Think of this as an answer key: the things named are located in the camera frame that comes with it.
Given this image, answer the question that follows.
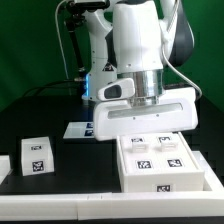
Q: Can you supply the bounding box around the white obstacle fence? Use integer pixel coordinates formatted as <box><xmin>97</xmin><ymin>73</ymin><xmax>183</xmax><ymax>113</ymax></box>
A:
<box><xmin>0</xmin><ymin>151</ymin><xmax>224</xmax><ymax>221</ymax></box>

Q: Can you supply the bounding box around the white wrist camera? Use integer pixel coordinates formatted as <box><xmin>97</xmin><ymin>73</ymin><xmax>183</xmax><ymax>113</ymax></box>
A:
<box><xmin>98</xmin><ymin>78</ymin><xmax>135</xmax><ymax>101</ymax></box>

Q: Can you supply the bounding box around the white cabinet body box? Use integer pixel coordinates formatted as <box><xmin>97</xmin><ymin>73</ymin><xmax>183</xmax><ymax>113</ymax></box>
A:
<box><xmin>117</xmin><ymin>132</ymin><xmax>205</xmax><ymax>193</ymax></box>

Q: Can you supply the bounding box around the black cable bundle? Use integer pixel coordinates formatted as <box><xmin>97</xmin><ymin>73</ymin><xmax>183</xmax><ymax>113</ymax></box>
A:
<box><xmin>21</xmin><ymin>79</ymin><xmax>84</xmax><ymax>98</ymax></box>

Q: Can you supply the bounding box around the white wedge cabinet top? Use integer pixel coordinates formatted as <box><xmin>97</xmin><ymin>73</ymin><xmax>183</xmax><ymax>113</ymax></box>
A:
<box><xmin>21</xmin><ymin>137</ymin><xmax>54</xmax><ymax>176</ymax></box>

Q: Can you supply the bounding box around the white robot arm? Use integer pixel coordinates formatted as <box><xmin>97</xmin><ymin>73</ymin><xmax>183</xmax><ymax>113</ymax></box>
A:
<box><xmin>64</xmin><ymin>0</ymin><xmax>200</xmax><ymax>141</ymax></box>

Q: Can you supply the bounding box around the white marker plate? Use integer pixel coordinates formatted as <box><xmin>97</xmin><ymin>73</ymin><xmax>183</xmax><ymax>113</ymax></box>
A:
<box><xmin>63</xmin><ymin>122</ymin><xmax>94</xmax><ymax>139</ymax></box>

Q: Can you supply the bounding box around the white cabinet door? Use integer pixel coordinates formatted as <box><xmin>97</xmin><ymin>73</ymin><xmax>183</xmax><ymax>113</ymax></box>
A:
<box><xmin>153</xmin><ymin>133</ymin><xmax>194</xmax><ymax>170</ymax></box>
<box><xmin>120</xmin><ymin>135</ymin><xmax>159</xmax><ymax>174</ymax></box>

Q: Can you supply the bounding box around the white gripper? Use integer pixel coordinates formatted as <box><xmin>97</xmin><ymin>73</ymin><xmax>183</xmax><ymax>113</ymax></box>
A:
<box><xmin>93</xmin><ymin>87</ymin><xmax>198</xmax><ymax>141</ymax></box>

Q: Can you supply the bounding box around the white cable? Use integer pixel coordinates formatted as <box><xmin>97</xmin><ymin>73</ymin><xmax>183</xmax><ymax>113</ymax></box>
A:
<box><xmin>54</xmin><ymin>0</ymin><xmax>71</xmax><ymax>81</ymax></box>

